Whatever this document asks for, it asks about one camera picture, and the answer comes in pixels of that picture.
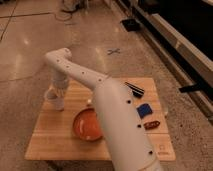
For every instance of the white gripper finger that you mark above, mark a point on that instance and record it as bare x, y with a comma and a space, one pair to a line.
65, 94
48, 94

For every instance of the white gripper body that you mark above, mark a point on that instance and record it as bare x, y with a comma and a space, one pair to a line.
60, 87

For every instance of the white ceramic cup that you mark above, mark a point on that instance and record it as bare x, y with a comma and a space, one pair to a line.
56, 102

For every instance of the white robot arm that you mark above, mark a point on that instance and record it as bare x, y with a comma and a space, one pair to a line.
128, 144

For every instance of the orange ceramic bowl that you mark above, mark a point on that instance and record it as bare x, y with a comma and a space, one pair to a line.
86, 126

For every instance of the wooden table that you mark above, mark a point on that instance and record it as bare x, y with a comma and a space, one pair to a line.
53, 138

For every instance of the black striped object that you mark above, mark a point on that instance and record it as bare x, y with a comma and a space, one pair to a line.
137, 92

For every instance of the blue sponge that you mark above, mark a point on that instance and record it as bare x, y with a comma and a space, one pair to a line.
144, 110

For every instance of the brown oblong object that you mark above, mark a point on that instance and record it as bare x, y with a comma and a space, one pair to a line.
151, 125

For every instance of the black floor plate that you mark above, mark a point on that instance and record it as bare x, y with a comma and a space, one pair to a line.
130, 25

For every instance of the black bracket on rail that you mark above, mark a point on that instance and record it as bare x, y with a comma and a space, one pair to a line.
187, 89

